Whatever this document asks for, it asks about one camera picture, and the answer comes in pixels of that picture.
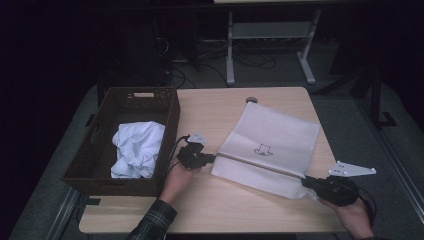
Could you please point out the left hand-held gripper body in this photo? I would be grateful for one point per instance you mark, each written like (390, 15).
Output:
(190, 158)

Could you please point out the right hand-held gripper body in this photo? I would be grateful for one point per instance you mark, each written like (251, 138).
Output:
(338, 191)

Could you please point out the white shirt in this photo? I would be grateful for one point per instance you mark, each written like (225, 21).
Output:
(138, 146)

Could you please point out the white mesh laundry bag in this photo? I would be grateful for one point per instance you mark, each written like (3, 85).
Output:
(273, 130)

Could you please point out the brown woven basket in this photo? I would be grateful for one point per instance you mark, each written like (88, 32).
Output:
(100, 150)

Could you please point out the person's left hand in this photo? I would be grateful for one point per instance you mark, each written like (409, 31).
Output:
(176, 183)

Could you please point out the person's right hand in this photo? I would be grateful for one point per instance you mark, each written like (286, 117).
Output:
(355, 218)

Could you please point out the grey round table grommet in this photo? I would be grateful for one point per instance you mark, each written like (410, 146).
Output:
(251, 99)

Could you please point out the black metal stand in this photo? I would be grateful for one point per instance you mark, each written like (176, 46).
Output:
(376, 100)

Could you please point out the black tape strip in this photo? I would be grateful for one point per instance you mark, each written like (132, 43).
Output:
(91, 201)

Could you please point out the metal floor rail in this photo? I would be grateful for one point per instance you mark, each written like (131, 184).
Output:
(63, 213)
(400, 173)

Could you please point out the white metal desk frame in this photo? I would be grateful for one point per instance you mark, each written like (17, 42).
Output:
(230, 50)

